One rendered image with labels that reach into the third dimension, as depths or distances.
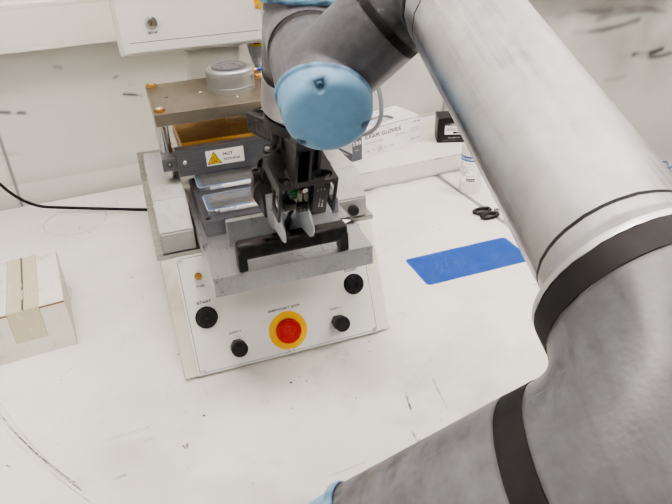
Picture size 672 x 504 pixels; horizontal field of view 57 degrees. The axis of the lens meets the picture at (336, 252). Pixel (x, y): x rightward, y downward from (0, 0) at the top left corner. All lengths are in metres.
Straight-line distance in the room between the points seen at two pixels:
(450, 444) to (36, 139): 1.48
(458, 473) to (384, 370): 0.72
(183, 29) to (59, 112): 0.55
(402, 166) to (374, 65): 1.05
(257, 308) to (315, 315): 0.09
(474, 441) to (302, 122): 0.31
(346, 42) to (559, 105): 0.22
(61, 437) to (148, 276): 0.41
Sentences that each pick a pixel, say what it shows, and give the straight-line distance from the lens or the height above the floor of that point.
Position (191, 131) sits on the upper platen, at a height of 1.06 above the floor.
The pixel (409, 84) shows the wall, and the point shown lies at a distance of 1.86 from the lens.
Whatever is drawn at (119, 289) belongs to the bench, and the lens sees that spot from 1.24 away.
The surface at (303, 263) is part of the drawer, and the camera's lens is 0.82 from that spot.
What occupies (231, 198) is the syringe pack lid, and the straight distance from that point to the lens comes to 0.92.
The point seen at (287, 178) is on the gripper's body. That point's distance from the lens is 0.69.
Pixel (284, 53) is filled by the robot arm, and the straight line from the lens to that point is 0.53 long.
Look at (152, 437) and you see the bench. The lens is 0.92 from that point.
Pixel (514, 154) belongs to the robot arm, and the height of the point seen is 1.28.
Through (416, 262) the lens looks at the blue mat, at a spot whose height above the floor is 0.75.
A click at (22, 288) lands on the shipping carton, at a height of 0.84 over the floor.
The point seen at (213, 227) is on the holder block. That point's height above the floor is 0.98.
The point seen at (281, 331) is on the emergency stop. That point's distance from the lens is 0.97.
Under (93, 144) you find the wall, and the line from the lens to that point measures 1.66.
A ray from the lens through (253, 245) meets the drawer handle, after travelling 0.78.
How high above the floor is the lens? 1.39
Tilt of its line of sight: 31 degrees down
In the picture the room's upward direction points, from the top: 2 degrees counter-clockwise
